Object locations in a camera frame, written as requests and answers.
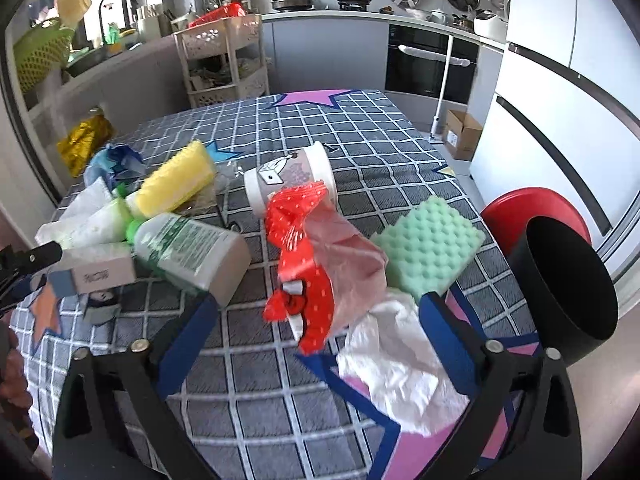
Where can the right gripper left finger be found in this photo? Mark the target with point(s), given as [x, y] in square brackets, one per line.
[91, 440]

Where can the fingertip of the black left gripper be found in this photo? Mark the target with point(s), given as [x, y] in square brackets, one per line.
[21, 264]

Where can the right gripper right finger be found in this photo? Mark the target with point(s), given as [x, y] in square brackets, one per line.
[543, 441]

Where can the white tissue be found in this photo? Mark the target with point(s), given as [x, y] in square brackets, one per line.
[390, 353]

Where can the yellow foam sponge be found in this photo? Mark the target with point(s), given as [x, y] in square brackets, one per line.
[174, 183]

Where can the red polka dot plastic bag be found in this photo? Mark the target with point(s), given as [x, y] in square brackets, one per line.
[329, 275]

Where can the black trash bin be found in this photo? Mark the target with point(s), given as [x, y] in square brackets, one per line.
[569, 293]

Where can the kitchen sink faucet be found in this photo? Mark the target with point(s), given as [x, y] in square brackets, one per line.
[116, 16]

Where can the small white cardboard box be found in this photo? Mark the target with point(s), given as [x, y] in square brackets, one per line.
[91, 269]

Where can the light green lotion tube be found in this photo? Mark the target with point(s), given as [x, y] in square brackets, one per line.
[106, 226]

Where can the gold foil bag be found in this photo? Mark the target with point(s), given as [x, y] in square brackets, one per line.
[84, 141]

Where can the blue crumpled plastic bag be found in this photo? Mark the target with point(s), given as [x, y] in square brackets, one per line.
[113, 165]

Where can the green cap white bottle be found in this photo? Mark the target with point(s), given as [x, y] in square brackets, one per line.
[192, 255]

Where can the green plastic basket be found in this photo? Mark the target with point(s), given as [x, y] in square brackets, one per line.
[47, 44]

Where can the green foam sponge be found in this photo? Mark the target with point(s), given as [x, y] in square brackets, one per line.
[428, 248]

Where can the clear plastic wrapper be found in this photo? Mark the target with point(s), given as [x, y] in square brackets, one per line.
[227, 174]

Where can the cream plastic storage trolley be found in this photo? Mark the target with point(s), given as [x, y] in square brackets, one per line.
[223, 61]

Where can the brown cardboard box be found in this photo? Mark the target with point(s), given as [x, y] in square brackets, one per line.
[461, 134]

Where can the white stick vacuum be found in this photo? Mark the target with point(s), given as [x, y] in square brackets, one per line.
[442, 90]

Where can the white refrigerator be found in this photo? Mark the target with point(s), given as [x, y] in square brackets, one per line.
[565, 116]

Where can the red plastic basket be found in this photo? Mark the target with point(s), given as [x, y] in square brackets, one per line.
[231, 10]

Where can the black built-in oven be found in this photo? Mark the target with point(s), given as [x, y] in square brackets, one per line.
[418, 59]

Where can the white rice cooker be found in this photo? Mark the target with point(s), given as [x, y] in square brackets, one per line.
[490, 25]

